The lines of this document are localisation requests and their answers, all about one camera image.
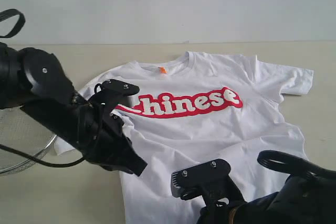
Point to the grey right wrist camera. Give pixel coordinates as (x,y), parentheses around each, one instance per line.
(210,180)

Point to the white t-shirt red print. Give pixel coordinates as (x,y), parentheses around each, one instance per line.
(198,108)

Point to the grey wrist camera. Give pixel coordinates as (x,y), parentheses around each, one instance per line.
(113,92)
(210,180)

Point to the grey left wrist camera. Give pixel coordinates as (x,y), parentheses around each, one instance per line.
(113,92)

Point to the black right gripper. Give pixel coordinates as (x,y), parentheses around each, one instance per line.
(219,212)

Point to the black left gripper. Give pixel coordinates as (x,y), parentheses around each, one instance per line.
(106,149)

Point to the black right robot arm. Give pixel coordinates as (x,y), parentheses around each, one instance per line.
(299,201)

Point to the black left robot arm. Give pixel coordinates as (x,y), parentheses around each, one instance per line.
(34,81)

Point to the metal wire mesh basket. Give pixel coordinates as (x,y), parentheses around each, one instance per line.
(22,133)

